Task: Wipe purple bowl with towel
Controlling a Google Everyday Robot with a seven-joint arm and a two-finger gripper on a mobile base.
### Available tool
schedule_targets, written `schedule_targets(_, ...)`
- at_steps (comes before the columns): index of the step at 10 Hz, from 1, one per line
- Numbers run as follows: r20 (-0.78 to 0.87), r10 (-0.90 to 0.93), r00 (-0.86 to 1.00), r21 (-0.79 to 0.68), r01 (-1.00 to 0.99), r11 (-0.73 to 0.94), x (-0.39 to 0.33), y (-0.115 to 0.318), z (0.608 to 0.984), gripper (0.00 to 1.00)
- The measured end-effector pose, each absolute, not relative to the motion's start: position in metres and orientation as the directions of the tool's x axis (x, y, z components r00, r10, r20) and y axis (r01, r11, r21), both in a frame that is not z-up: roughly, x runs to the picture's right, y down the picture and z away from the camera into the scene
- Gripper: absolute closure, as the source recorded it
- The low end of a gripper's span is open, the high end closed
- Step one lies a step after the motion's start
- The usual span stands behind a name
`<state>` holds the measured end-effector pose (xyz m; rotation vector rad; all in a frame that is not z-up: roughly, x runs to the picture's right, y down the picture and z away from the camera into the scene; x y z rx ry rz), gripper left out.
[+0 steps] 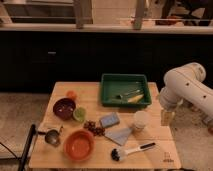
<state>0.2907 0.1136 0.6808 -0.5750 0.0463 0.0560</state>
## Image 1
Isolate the grey blue towel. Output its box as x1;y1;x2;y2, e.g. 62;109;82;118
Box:
105;127;132;146

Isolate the purple bowl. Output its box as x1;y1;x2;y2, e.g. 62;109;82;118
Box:
53;98;76;120

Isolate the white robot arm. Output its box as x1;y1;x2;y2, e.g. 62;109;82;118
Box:
158;62;213;126

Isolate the orange bowl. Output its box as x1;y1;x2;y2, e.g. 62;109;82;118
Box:
63;129;94;162

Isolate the white paper cup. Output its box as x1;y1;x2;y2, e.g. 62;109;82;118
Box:
133;111;150;131

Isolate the metal utensil in tray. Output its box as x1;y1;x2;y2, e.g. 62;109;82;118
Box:
115;89;141;99

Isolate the blue sponge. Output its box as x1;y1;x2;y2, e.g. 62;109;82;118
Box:
100;112;120;128

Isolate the green plastic tray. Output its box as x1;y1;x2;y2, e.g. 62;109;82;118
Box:
100;73;152;108

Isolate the bunch of dark grapes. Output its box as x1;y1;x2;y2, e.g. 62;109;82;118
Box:
83;121;105;136

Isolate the green lime cup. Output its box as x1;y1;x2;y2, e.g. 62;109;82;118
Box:
73;107;86;123

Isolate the small orange fruit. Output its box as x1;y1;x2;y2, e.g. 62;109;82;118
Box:
66;91;77;100

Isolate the metal measuring cup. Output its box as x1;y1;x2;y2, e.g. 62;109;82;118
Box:
38;125;62;146

